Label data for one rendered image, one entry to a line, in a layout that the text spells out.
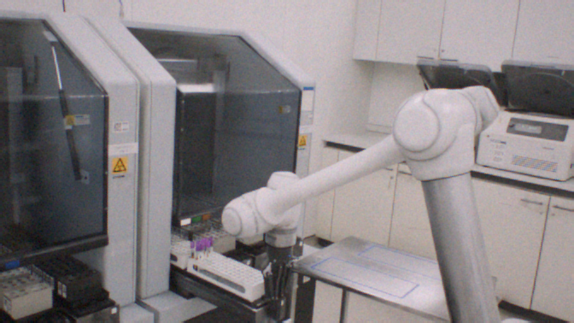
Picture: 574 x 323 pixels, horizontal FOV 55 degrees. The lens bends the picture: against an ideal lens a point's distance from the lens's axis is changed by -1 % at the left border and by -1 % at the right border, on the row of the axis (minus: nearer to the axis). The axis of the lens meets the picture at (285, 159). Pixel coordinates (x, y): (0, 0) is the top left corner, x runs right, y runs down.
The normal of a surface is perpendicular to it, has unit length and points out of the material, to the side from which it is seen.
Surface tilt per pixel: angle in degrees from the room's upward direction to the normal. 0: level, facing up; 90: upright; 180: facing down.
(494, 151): 90
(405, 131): 84
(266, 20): 90
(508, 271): 90
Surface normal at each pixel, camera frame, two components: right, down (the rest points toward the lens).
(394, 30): -0.64, 0.11
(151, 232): 0.77, 0.18
